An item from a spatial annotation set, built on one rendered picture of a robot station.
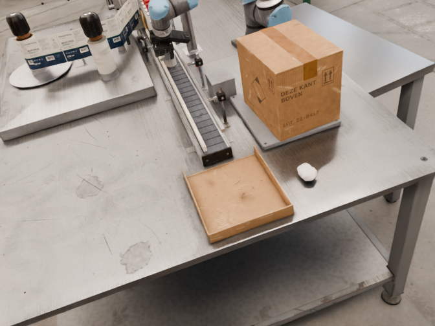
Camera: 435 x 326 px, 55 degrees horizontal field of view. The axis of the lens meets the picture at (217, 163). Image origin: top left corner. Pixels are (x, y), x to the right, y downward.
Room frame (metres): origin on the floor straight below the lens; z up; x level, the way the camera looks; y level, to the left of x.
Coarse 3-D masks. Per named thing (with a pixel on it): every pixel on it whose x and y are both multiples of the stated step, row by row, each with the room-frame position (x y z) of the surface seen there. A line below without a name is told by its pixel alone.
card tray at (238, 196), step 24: (216, 168) 1.05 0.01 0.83; (240, 168) 1.02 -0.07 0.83; (264, 168) 1.00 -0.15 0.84; (192, 192) 0.96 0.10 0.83; (216, 192) 0.94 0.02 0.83; (240, 192) 0.92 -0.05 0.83; (264, 192) 0.90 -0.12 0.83; (216, 216) 0.84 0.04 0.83; (240, 216) 0.82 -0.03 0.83; (264, 216) 0.77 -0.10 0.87; (216, 240) 0.75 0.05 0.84
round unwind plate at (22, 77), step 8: (24, 64) 2.06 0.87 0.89; (64, 64) 1.97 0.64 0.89; (16, 72) 1.98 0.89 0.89; (24, 72) 1.97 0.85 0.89; (48, 72) 1.91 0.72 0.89; (56, 72) 1.89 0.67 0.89; (64, 72) 1.88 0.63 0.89; (16, 80) 1.90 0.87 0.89; (24, 80) 1.88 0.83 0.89; (32, 80) 1.86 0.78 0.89; (40, 80) 1.85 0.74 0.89; (48, 80) 1.83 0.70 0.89
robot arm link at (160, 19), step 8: (152, 0) 1.55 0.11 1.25; (160, 0) 1.55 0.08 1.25; (152, 8) 1.52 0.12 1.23; (160, 8) 1.52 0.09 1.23; (168, 8) 1.54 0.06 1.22; (152, 16) 1.53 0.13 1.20; (160, 16) 1.52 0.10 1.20; (168, 16) 1.54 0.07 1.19; (152, 24) 1.57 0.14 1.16; (160, 24) 1.54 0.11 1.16; (168, 24) 1.56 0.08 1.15
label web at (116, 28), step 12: (132, 0) 2.23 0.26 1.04; (120, 12) 2.07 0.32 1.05; (132, 12) 2.19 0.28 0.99; (108, 24) 1.97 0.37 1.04; (120, 24) 2.03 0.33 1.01; (132, 24) 2.15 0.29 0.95; (72, 36) 1.93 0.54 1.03; (84, 36) 1.94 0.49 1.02; (108, 36) 1.97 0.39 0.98; (120, 36) 1.99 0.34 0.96; (84, 48) 1.94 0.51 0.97
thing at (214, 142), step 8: (176, 72) 1.68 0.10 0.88; (184, 72) 1.66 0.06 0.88; (168, 80) 1.63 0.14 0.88; (176, 80) 1.61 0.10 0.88; (184, 80) 1.59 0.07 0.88; (184, 88) 1.53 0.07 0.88; (192, 88) 1.52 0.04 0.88; (176, 96) 1.48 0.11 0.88; (184, 96) 1.46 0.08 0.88; (192, 96) 1.45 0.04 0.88; (192, 104) 1.40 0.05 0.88; (200, 104) 1.39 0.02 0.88; (192, 112) 1.35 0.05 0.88; (200, 112) 1.33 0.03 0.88; (200, 120) 1.28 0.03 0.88; (208, 120) 1.27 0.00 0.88; (200, 128) 1.23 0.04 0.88; (208, 128) 1.22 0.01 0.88; (216, 128) 1.21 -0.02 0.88; (208, 136) 1.17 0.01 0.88; (216, 136) 1.16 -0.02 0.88; (208, 144) 1.13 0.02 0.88; (216, 144) 1.12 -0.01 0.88; (224, 144) 1.11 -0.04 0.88; (208, 152) 1.09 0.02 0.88
